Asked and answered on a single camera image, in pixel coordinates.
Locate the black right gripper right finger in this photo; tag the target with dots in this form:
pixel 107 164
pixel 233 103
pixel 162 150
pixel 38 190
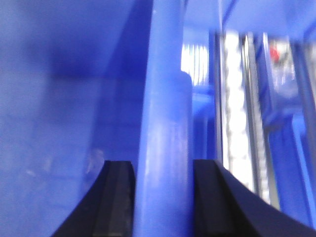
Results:
pixel 224 207

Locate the large blue plastic bin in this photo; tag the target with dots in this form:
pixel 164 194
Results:
pixel 86 81

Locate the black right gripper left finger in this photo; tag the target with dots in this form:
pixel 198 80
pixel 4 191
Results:
pixel 107 209

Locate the stainless steel shelf rail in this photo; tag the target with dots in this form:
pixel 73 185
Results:
pixel 264 175

